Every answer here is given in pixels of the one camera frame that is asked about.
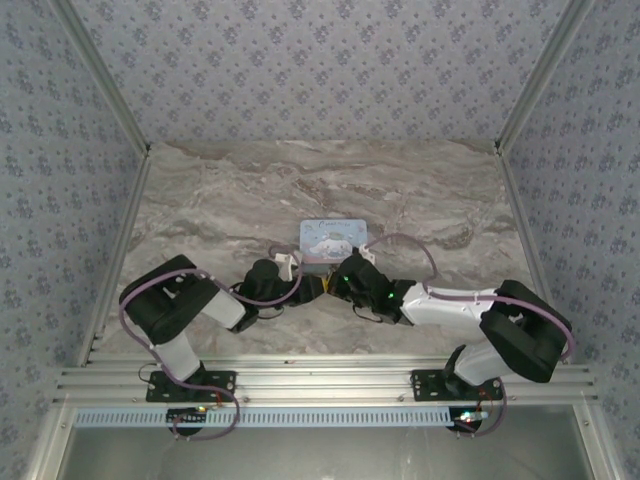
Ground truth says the light blue cartoon tin box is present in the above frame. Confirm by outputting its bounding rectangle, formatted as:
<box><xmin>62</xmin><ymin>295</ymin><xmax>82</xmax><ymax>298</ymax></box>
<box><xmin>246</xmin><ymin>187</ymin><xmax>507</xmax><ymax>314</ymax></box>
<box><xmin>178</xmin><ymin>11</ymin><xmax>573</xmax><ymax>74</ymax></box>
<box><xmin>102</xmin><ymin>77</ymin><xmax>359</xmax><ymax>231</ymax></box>
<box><xmin>298</xmin><ymin>218</ymin><xmax>371</xmax><ymax>275</ymax></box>

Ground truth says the grey metal sheet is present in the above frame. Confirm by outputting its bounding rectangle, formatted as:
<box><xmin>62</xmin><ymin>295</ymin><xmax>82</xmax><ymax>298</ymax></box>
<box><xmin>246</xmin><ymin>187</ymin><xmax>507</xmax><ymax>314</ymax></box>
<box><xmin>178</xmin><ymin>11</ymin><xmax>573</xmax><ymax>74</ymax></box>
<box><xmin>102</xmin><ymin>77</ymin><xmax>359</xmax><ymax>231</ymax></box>
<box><xmin>64</xmin><ymin>405</ymin><xmax>590</xmax><ymax>480</ymax></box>

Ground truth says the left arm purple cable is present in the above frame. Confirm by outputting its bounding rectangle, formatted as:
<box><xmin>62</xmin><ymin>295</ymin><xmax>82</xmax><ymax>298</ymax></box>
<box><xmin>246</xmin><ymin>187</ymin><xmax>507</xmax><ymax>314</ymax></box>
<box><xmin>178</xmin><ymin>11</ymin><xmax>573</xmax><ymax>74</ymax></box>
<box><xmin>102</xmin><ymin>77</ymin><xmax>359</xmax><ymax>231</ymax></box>
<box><xmin>118</xmin><ymin>244</ymin><xmax>304</xmax><ymax>386</ymax></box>

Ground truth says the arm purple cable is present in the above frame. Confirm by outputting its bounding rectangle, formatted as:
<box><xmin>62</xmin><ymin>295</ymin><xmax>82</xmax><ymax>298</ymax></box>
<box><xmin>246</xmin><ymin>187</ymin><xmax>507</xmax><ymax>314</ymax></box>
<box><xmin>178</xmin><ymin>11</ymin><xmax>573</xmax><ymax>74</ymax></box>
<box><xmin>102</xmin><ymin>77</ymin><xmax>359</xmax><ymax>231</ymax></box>
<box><xmin>118</xmin><ymin>244</ymin><xmax>304</xmax><ymax>386</ymax></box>
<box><xmin>364</xmin><ymin>232</ymin><xmax>574</xmax><ymax>366</ymax></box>

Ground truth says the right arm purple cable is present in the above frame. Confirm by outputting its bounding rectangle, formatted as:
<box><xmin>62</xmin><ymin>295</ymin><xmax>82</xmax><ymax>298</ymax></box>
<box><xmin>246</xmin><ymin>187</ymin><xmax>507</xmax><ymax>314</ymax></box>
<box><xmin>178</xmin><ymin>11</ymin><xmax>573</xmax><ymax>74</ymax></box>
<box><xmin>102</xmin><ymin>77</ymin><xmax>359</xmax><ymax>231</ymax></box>
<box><xmin>364</xmin><ymin>232</ymin><xmax>574</xmax><ymax>366</ymax></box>

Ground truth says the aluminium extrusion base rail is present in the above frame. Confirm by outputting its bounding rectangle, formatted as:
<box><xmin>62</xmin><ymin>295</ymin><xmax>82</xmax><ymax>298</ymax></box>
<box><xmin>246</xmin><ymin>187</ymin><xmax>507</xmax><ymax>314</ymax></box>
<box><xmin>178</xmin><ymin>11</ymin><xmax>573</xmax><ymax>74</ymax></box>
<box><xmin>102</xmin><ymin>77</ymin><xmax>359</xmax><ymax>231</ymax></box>
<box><xmin>53</xmin><ymin>355</ymin><xmax>599</xmax><ymax>407</ymax></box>

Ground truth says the slotted grey cable duct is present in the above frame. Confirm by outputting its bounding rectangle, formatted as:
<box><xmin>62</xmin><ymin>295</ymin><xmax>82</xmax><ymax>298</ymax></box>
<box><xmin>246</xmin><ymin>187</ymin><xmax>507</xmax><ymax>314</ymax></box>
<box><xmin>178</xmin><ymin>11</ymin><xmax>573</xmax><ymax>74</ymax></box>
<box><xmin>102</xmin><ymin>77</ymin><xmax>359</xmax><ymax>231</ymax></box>
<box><xmin>74</xmin><ymin>405</ymin><xmax>464</xmax><ymax>430</ymax></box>

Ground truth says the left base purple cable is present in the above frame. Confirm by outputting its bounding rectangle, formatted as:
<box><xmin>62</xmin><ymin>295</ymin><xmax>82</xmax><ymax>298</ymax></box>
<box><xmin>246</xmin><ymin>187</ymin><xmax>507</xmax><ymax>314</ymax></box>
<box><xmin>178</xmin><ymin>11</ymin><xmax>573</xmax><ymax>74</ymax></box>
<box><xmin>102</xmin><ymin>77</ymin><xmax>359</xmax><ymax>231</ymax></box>
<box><xmin>169</xmin><ymin>382</ymin><xmax>242</xmax><ymax>442</ymax></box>

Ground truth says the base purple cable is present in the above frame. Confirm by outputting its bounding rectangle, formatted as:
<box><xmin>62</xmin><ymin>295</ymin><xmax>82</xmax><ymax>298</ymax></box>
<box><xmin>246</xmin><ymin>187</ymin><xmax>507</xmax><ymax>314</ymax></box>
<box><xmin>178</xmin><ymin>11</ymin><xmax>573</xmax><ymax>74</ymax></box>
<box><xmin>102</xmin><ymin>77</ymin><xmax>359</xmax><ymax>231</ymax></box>
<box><xmin>169</xmin><ymin>382</ymin><xmax>242</xmax><ymax>442</ymax></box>
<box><xmin>455</xmin><ymin>367</ymin><xmax>511</xmax><ymax>439</ymax></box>

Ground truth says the aluminium side rail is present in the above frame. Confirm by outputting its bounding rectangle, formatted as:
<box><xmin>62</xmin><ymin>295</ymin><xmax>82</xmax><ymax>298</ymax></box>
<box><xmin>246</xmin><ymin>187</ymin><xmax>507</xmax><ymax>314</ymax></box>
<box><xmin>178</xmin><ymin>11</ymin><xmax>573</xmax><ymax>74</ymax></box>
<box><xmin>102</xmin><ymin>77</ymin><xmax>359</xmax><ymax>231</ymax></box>
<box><xmin>77</xmin><ymin>149</ymin><xmax>152</xmax><ymax>369</ymax></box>
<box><xmin>498</xmin><ymin>148</ymin><xmax>572</xmax><ymax>365</ymax></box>

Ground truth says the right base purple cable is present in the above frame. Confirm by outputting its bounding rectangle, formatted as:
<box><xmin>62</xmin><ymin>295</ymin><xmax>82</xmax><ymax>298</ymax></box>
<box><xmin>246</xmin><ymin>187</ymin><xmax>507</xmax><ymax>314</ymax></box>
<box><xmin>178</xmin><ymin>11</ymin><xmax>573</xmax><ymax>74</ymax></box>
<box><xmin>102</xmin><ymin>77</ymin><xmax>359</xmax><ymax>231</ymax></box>
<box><xmin>455</xmin><ymin>367</ymin><xmax>511</xmax><ymax>439</ymax></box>

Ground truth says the aluminium frame post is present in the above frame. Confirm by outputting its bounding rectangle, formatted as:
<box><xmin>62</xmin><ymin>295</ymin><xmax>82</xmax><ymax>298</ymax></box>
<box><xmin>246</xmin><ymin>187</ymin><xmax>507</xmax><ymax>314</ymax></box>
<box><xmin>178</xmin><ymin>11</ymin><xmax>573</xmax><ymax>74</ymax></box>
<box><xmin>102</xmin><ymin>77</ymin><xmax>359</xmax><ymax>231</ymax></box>
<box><xmin>52</xmin><ymin>0</ymin><xmax>152</xmax><ymax>157</ymax></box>
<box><xmin>493</xmin><ymin>0</ymin><xmax>597</xmax><ymax>155</ymax></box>

